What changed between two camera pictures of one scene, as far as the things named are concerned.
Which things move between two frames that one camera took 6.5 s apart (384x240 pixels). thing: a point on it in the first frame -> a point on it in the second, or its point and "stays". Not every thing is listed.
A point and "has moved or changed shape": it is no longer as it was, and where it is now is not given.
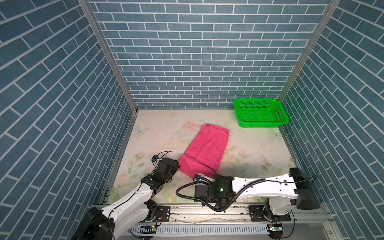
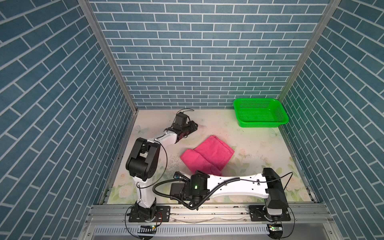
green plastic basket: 259,113 stays
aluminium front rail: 201,215 stays
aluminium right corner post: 326,18 stays
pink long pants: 202,157 has moved or changed shape
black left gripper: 174,166 -> 192,127
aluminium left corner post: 87,8 stays
